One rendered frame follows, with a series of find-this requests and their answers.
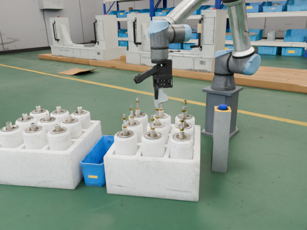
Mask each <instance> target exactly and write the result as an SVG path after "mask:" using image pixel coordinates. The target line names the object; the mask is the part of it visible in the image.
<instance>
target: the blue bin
mask: <svg viewBox="0 0 307 230"><path fill-rule="evenodd" d="M113 143H114V136H110V135H103V136H101V138H100V139H99V140H98V141H97V143H96V144H95V145H94V146H93V147H92V148H91V149H90V151H89V152H88V153H87V154H86V156H85V157H84V158H83V159H82V160H81V162H80V165H81V166H82V171H83V176H84V180H85V185H86V186H97V187H104V186H105V185H106V176H105V167H104V158H103V157H104V156H105V155H106V153H107V152H108V150H109V149H110V147H111V146H112V144H113Z"/></svg>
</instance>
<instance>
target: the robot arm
mask: <svg viewBox="0 0 307 230"><path fill-rule="evenodd" d="M208 1H209V0H183V1H182V2H181V3H180V4H178V5H177V6H176V7H175V8H174V9H173V10H172V11H171V12H170V13H169V14H168V15H167V16H166V17H165V18H164V19H162V20H154V21H151V22H150V27H149V29H148V37H149V38H150V58H151V63H154V64H156V65H155V66H153V67H151V68H150V69H148V70H146V71H144V72H143V73H141V74H138V75H136V76H135V77H134V79H133V80H134V82H135V83H136V84H139V83H141V82H142V81H143V80H145V79H146V78H148V77H150V76H153V87H154V105H155V106H156V108H157V109H158V104H159V103H161V102H165V101H167V100H168V96H167V94H166V93H164V92H163V90H162V88H172V87H173V75H172V60H171V59H168V58H169V44H171V43H184V42H188V41H189V40H190V39H191V36H192V30H191V27H190V26H189V25H187V24H182V23H183V22H184V21H185V20H186V19H187V18H188V17H189V16H190V15H191V14H192V13H193V12H194V11H195V10H197V9H198V8H199V7H200V6H201V5H202V4H203V3H207V2H208ZM222 2H223V4H225V5H226V6H227V11H228V18H229V23H230V29H231V34H232V40H233V47H234V49H229V50H220V51H216V53H215V66H214V77H213V79H212V82H211V87H210V88H211V89H213V90H217V91H232V90H235V89H236V83H235V79H234V73H238V74H243V75H253V74H255V73H256V72H257V70H258V69H259V66H260V62H261V58H260V55H259V54H255V50H254V47H252V46H251V43H250V36H249V26H248V19H247V12H246V6H245V0H222ZM161 64H162V66H161ZM171 79H172V85H171Z"/></svg>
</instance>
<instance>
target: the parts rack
mask: <svg viewBox="0 0 307 230"><path fill-rule="evenodd" d="M108 1H114V2H113V4H114V3H115V2H116V5H117V11H119V3H120V2H131V1H142V0H103V11H104V15H105V14H107V13H108V12H109V10H110V9H111V7H112V6H113V4H112V5H111V7H110V8H109V10H108V11H107V13H106V5H105V2H108ZM160 2H161V0H159V1H158V2H157V4H156V6H155V7H154V0H149V3H150V17H149V20H150V22H151V21H154V20H162V19H164V18H165V17H166V16H154V15H155V13H154V12H155V11H156V9H157V7H158V6H159V4H160ZM221 2H222V0H215V8H216V10H220V9H221V6H222V5H223V3H222V4H221ZM163 8H167V0H163ZM279 16H307V11H286V12H261V13H247V17H279ZM200 18H201V15H190V16H189V17H188V18H187V19H200ZM116 20H117V21H118V29H121V28H120V21H127V17H126V18H116ZM229 28H230V23H229V18H228V14H227V22H226V29H229ZM118 40H120V41H128V37H118ZM196 42H197V39H190V40H189V41H188V42H184V43H196ZM250 43H251V45H255V46H280V47H304V48H305V52H304V56H302V57H307V41H306V42H284V40H279V39H275V41H267V39H261V40H257V41H250ZM225 44H230V45H233V41H232V40H225Z"/></svg>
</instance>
